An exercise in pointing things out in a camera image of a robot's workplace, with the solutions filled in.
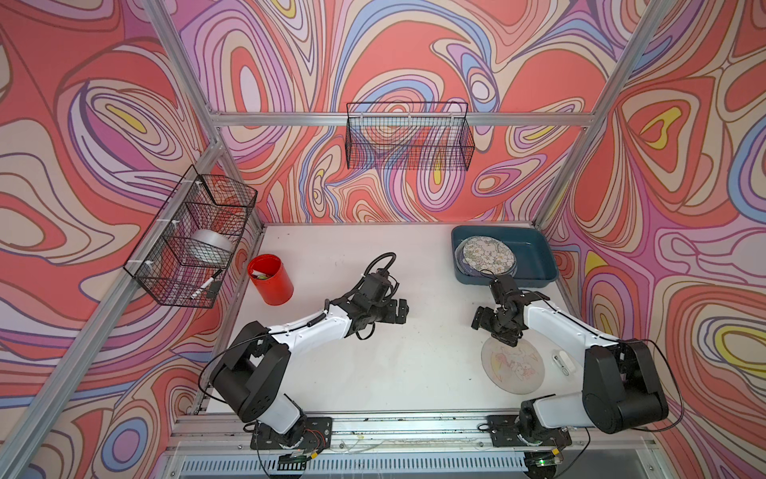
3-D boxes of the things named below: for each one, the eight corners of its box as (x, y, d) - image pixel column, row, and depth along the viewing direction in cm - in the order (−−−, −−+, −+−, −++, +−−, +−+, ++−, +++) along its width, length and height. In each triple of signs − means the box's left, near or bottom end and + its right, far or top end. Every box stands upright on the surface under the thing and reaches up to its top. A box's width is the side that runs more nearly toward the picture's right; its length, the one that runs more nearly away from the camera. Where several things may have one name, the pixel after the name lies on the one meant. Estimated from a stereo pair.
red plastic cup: (258, 304, 99) (241, 280, 88) (266, 279, 106) (251, 254, 95) (290, 304, 99) (278, 280, 88) (296, 279, 106) (285, 253, 94)
